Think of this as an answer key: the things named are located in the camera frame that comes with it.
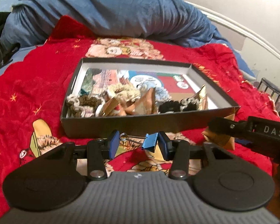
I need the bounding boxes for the brown knitted scrunchie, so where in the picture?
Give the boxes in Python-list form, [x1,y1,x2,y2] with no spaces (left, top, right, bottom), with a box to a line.
[79,95,104,118]

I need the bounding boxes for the cream scrunchie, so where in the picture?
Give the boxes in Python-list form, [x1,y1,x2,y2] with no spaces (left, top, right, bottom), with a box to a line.
[107,83,141,102]

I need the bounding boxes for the blue duvet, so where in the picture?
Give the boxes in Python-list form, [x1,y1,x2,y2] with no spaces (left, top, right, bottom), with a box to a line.
[0,0,256,80]

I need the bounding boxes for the white curved bed frame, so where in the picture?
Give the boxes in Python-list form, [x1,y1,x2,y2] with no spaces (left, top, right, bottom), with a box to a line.
[186,1,280,60]

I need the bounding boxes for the blue white scrunchie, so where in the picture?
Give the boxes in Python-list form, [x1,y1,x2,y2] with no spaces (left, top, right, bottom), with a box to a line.
[137,81,171,103]

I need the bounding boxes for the colourful booklet in box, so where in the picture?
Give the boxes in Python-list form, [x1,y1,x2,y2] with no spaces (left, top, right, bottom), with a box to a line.
[79,68,200,101]

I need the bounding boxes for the black shallow cardboard box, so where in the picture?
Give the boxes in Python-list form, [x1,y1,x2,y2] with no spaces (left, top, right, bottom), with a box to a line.
[60,58,239,138]

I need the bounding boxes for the blue binder clip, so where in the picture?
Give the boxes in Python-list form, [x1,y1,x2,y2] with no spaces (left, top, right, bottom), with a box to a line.
[119,133,158,153]

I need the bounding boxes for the beige white scrunchie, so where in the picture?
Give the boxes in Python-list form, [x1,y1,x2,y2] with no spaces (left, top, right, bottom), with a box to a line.
[66,94,85,117]

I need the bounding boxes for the black scrunchie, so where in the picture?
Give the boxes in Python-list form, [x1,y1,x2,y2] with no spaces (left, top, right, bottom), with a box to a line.
[158,100,181,113]

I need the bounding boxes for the black metal stool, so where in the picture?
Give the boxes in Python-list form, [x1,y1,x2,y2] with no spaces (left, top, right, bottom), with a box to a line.
[257,77,280,103]

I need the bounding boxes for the brown triangular snack packet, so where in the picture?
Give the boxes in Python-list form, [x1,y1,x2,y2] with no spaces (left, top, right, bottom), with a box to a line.
[125,88,156,115]
[202,117,235,151]

